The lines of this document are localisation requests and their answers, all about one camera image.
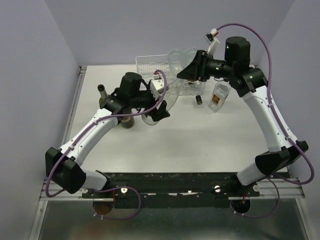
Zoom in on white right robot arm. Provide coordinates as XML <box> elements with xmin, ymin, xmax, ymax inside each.
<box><xmin>177</xmin><ymin>36</ymin><xmax>309</xmax><ymax>196</ymax></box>

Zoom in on small black bottle cap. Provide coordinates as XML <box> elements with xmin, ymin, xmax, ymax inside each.
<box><xmin>195</xmin><ymin>95</ymin><xmax>203</xmax><ymax>105</ymax></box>

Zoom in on clear flask bottle black cap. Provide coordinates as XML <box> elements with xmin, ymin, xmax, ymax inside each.
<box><xmin>208</xmin><ymin>82</ymin><xmax>231</xmax><ymax>113</ymax></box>

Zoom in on round clear bottle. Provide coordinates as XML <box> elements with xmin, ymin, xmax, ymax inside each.
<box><xmin>167</xmin><ymin>49</ymin><xmax>185</xmax><ymax>78</ymax></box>
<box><xmin>183</xmin><ymin>47</ymin><xmax>198</xmax><ymax>68</ymax></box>

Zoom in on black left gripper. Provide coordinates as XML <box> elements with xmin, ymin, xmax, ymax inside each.
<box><xmin>129</xmin><ymin>84</ymin><xmax>170</xmax><ymax>121</ymax></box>

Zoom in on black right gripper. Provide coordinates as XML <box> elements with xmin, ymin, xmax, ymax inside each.
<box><xmin>176</xmin><ymin>49</ymin><xmax>234</xmax><ymax>82</ymax></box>

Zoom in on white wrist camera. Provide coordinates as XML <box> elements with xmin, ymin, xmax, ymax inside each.
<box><xmin>204</xmin><ymin>28</ymin><xmax>220</xmax><ymax>55</ymax></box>
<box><xmin>149</xmin><ymin>78</ymin><xmax>169</xmax><ymax>101</ymax></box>

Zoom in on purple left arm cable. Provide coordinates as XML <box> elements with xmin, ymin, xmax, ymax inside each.
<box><xmin>46</xmin><ymin>69</ymin><xmax>168</xmax><ymax>199</ymax></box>

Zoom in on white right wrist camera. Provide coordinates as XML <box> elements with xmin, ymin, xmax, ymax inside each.
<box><xmin>204</xmin><ymin>28</ymin><xmax>220</xmax><ymax>55</ymax></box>

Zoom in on clear square bottle brown label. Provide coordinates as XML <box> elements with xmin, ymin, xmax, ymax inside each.
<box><xmin>185</xmin><ymin>80</ymin><xmax>202</xmax><ymax>91</ymax></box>

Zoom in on dark wine bottle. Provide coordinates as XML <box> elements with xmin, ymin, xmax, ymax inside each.
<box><xmin>120</xmin><ymin>116</ymin><xmax>135</xmax><ymax>129</ymax></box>

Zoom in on aluminium rail frame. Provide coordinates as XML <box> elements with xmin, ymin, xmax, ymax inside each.
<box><xmin>27</xmin><ymin>65</ymin><xmax>306</xmax><ymax>240</ymax></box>

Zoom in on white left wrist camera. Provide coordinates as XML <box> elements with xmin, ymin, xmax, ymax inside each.
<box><xmin>149</xmin><ymin>78</ymin><xmax>169</xmax><ymax>101</ymax></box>

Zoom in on clear tall bottle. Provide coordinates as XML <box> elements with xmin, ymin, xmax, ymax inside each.
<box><xmin>141</xmin><ymin>78</ymin><xmax>186</xmax><ymax>126</ymax></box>

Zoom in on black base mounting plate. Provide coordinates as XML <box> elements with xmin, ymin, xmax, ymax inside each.
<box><xmin>82</xmin><ymin>172</ymin><xmax>260</xmax><ymax>209</ymax></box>

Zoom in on green wine bottle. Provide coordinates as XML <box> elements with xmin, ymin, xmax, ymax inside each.
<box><xmin>97</xmin><ymin>84</ymin><xmax>108</xmax><ymax>109</ymax></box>

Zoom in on white wire wine rack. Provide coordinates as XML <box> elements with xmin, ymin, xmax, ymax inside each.
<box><xmin>135</xmin><ymin>53</ymin><xmax>207</xmax><ymax>97</ymax></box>

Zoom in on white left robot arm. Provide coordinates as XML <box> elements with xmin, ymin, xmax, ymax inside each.
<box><xmin>45</xmin><ymin>69</ymin><xmax>170</xmax><ymax>198</ymax></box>

